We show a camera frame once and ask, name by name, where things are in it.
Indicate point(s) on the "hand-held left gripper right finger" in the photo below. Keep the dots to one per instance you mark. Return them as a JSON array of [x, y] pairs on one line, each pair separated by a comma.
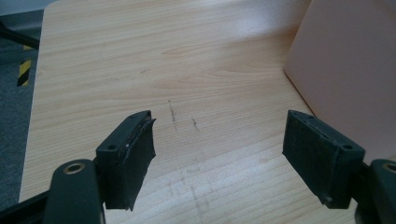
[[314, 155]]

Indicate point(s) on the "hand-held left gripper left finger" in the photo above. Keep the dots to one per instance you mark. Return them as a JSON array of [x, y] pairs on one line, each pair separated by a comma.
[[124, 161]]

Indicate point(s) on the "yellow and black hazard tape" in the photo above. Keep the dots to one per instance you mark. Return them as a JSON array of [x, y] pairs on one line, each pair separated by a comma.
[[24, 72]]

